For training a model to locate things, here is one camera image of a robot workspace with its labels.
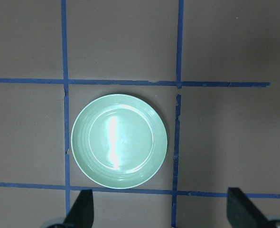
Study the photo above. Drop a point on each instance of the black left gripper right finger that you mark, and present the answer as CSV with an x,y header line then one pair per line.
x,y
242,213

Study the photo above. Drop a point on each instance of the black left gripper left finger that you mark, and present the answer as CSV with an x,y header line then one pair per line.
x,y
81,213

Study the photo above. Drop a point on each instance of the green plate left side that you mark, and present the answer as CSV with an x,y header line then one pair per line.
x,y
119,141

